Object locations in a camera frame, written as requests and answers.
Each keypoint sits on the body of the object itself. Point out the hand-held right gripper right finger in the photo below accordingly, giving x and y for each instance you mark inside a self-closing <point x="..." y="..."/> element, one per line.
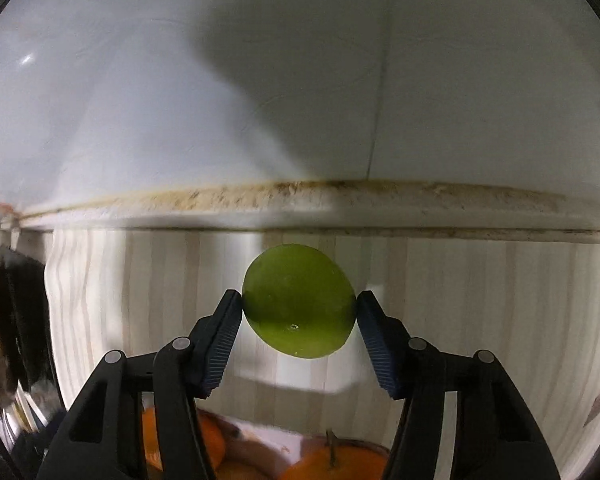
<point x="380" y="345"/>

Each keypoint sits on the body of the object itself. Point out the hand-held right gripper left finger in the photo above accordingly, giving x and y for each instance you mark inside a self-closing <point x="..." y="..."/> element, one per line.
<point x="222" y="345"/>

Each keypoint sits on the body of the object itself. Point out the green apple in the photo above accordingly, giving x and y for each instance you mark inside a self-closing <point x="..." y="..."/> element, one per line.
<point x="297" y="300"/>

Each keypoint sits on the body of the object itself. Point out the small orange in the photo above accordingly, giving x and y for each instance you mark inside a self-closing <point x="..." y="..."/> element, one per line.
<point x="207" y="442"/>

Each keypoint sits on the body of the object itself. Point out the striped pink-edged tablecloth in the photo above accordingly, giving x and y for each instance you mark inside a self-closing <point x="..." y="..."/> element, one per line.
<point x="480" y="300"/>

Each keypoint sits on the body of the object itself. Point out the large orange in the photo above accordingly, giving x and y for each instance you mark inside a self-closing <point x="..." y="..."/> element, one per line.
<point x="305" y="470"/>

